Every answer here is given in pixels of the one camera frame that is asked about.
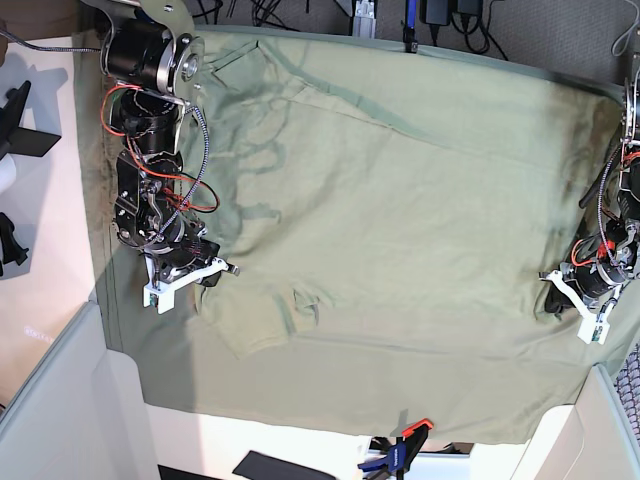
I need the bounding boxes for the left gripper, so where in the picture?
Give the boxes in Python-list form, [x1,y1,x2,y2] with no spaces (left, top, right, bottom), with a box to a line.
[538,249,633,320]

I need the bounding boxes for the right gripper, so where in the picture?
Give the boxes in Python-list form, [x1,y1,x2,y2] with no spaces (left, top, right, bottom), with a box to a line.
[142,221,240,289]

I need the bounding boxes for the light green T-shirt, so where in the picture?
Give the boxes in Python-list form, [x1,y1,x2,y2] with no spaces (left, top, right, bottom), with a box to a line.
[192,39,626,441]

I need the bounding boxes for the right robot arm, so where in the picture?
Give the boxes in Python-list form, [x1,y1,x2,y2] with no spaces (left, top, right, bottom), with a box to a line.
[90,1,237,297]

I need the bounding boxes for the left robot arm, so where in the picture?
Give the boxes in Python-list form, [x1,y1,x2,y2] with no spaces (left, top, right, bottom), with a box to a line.
[540,73,639,316]

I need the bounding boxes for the green table cloth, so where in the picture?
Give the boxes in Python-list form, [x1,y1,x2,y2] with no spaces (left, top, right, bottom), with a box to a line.
[71,27,640,446]

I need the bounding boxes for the grey mesh object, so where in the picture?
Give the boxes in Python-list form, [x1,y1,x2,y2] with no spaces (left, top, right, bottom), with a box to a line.
[615,345,640,439]

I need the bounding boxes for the white partition panel right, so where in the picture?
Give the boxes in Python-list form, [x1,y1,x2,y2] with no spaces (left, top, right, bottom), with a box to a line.
[511,365,639,480]

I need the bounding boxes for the white partition panel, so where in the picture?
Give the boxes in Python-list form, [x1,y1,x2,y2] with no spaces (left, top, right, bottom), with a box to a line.
[511,365,639,480]
[1,302,159,480]

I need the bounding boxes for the white partition panel left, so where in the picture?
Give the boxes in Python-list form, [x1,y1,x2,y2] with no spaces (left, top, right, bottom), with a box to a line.
[1,302,159,480]

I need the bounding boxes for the black flat pad bottom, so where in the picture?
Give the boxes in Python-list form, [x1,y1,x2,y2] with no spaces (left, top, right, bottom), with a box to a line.
[233,451,336,480]

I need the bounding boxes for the black stand lower left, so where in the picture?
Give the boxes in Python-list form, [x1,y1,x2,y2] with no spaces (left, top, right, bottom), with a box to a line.
[1,212,31,280]

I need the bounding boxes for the black stand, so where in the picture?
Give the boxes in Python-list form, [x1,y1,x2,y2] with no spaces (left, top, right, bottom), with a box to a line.
[1,80,61,158]
[1,212,31,280]

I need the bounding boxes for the orange blue clamp bottom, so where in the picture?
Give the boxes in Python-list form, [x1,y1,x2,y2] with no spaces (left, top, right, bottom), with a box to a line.
[358,418,434,479]

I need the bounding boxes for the orange blue clamp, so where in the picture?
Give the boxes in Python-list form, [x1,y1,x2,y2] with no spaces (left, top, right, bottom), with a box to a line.
[402,0,419,54]
[358,418,434,479]

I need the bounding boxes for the white cylinder left edge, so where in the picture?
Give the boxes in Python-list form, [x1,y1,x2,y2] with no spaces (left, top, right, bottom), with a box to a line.
[0,154,17,194]

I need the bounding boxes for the black stand upper left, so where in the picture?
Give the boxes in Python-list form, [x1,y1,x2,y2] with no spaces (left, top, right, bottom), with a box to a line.
[1,80,61,158]

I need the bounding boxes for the orange blue clamp top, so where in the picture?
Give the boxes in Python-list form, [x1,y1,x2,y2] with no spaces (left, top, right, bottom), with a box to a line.
[402,0,419,54]

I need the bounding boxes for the black power adapter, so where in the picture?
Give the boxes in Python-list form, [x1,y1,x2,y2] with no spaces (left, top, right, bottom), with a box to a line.
[423,0,451,26]
[456,0,484,17]

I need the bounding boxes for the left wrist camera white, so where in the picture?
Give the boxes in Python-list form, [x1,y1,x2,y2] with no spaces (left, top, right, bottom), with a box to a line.
[577,313,610,344]

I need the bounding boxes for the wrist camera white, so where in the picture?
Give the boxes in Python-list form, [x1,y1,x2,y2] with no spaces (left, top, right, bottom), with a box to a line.
[577,313,610,344]
[143,284,175,314]

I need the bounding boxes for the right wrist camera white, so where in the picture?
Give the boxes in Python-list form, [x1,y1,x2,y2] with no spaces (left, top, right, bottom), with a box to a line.
[143,284,175,314]

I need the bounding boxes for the tangled black cables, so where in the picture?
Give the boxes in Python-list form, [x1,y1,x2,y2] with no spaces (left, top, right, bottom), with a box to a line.
[194,0,321,32]

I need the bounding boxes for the white cable right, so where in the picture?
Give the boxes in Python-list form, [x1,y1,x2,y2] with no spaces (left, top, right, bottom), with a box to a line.
[611,0,640,58]

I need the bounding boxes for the aluminium extrusion post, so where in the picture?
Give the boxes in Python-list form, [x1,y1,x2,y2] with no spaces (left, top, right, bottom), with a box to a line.
[351,0,376,39]

